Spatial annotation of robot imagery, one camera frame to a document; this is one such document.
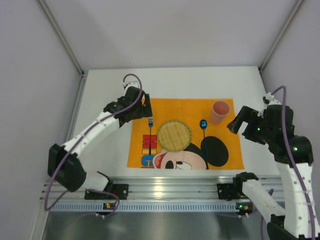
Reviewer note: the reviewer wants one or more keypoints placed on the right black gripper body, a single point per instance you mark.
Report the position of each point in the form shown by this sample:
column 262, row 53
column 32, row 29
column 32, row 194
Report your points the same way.
column 246, row 125

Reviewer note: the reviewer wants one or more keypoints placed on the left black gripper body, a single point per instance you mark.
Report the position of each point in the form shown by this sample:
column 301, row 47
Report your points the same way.
column 144, row 107

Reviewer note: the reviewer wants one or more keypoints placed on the blue metal fork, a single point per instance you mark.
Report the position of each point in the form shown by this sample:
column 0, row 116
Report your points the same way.
column 150, row 125

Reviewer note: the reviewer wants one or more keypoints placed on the pink plastic cup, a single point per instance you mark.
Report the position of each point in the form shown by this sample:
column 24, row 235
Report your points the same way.
column 220, row 109

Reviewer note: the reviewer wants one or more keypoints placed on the woven bamboo round plate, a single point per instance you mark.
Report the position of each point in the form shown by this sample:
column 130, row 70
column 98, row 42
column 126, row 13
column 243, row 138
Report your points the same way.
column 174, row 136

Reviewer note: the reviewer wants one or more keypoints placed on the blue metal spoon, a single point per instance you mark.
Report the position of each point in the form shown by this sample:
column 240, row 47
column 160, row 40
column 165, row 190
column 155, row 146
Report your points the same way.
column 203, row 125

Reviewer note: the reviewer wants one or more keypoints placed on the orange cartoon mouse cloth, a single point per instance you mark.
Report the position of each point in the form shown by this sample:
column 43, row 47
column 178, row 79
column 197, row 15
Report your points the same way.
column 223, row 147

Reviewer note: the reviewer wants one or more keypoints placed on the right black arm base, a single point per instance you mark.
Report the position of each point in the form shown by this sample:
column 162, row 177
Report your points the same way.
column 230, row 192

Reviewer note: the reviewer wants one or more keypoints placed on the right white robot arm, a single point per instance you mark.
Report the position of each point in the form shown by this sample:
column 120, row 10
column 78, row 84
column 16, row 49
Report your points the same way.
column 293, row 156

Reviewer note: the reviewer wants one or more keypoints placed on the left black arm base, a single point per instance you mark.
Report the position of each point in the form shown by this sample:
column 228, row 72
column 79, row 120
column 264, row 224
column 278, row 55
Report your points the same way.
column 120, row 190

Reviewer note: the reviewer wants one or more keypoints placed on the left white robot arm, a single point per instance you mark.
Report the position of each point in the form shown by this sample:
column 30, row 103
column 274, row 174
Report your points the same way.
column 66, row 162

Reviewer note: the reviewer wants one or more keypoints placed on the aluminium mounting rail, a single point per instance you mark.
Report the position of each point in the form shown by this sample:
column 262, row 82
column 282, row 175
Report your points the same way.
column 172, row 188

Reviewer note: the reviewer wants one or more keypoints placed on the perforated metal cable strip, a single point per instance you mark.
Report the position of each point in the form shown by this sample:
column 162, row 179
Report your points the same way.
column 146, row 207

